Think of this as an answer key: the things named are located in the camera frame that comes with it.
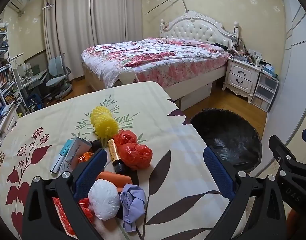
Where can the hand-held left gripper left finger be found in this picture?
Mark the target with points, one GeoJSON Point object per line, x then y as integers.
{"type": "Point", "coordinates": [90, 172]}

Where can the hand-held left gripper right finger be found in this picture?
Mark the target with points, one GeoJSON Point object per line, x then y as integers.
{"type": "Point", "coordinates": [217, 172]}

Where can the orange plastic bag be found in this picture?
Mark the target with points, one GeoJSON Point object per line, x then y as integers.
{"type": "Point", "coordinates": [83, 157]}

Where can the white blue tube box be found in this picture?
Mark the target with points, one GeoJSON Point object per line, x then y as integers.
{"type": "Point", "coordinates": [76, 151]}

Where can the orange paper pack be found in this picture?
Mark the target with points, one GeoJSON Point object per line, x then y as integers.
{"type": "Point", "coordinates": [116, 179]}

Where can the small dark brown bottle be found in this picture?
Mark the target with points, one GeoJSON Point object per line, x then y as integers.
{"type": "Point", "coordinates": [96, 145]}

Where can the brown bottle with gold label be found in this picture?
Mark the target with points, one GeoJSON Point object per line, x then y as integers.
{"type": "Point", "coordinates": [114, 155]}

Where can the white paper ball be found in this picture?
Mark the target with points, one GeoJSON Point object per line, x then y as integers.
{"type": "Point", "coordinates": [104, 200]}

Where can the white blue slim box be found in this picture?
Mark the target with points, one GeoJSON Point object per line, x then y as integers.
{"type": "Point", "coordinates": [61, 157]}

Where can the red foam fruit net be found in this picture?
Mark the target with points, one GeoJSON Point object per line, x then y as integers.
{"type": "Point", "coordinates": [86, 206]}

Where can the round bin with black bag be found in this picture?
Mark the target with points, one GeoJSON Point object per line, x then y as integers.
{"type": "Point", "coordinates": [227, 135]}

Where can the red plastic bag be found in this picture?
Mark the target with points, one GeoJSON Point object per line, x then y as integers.
{"type": "Point", "coordinates": [125, 137]}
{"type": "Point", "coordinates": [135, 156]}

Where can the yellow foam fruit net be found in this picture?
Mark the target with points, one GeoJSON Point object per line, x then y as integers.
{"type": "Point", "coordinates": [104, 123]}

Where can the lilac disposable glove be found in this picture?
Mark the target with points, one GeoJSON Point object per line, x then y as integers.
{"type": "Point", "coordinates": [133, 202]}

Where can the person's right forearm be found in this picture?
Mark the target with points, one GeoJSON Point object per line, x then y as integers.
{"type": "Point", "coordinates": [292, 218]}

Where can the translucent plastic drawer unit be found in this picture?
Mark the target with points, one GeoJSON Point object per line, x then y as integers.
{"type": "Point", "coordinates": [265, 90]}

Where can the white storage boxes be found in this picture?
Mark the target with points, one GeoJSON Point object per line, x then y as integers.
{"type": "Point", "coordinates": [195, 96]}

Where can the white wardrobe door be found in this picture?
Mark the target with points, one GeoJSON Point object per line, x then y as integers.
{"type": "Point", "coordinates": [296, 55]}

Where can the floral tablecloth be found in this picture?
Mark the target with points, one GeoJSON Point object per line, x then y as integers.
{"type": "Point", "coordinates": [148, 110]}

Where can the blue plastic basket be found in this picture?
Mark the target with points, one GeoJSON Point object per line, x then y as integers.
{"type": "Point", "coordinates": [34, 102]}

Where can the white nightstand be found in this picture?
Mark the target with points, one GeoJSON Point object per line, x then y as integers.
{"type": "Point", "coordinates": [240, 76]}

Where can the grey blue desk chair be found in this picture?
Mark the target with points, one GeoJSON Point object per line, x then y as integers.
{"type": "Point", "coordinates": [56, 75]}

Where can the group of small toiletry bottles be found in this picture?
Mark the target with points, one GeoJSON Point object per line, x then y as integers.
{"type": "Point", "coordinates": [245, 53]}

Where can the grey study desk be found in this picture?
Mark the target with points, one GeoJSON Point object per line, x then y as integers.
{"type": "Point", "coordinates": [33, 78]}

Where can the pink floral blanket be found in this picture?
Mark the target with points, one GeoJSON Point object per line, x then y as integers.
{"type": "Point", "coordinates": [148, 55]}

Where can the white bookshelf with books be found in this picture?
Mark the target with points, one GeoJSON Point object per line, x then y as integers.
{"type": "Point", "coordinates": [3, 75]}

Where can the white bed with tufted headboard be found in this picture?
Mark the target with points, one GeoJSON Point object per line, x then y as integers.
{"type": "Point", "coordinates": [197, 28]}

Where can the beige curtains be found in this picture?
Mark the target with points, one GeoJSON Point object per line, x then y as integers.
{"type": "Point", "coordinates": [93, 25]}

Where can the white air conditioner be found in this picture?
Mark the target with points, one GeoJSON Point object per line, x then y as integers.
{"type": "Point", "coordinates": [18, 2]}

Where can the metal rod bracket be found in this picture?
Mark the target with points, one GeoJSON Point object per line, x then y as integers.
{"type": "Point", "coordinates": [167, 1]}

